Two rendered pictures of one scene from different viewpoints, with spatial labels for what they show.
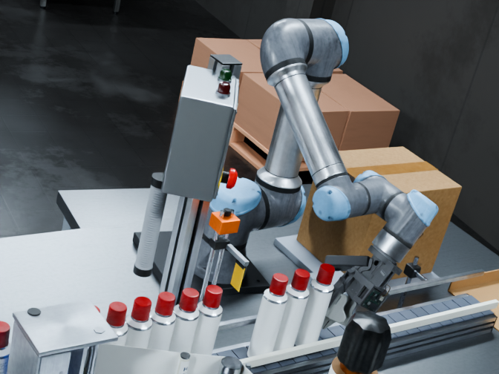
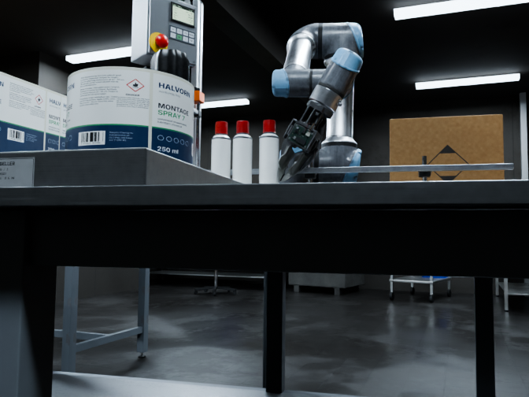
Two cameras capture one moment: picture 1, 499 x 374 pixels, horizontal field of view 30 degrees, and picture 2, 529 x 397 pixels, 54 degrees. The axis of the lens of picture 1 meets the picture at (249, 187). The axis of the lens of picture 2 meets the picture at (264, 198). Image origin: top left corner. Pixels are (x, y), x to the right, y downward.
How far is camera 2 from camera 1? 2.02 m
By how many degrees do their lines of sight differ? 60
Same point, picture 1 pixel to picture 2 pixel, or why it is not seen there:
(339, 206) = (275, 75)
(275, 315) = (214, 149)
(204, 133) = (140, 13)
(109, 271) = not seen: hidden behind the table
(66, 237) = not seen: hidden behind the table
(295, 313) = (235, 152)
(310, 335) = (261, 179)
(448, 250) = not seen: outside the picture
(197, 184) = (140, 46)
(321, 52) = (331, 33)
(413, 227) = (329, 70)
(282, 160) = (329, 123)
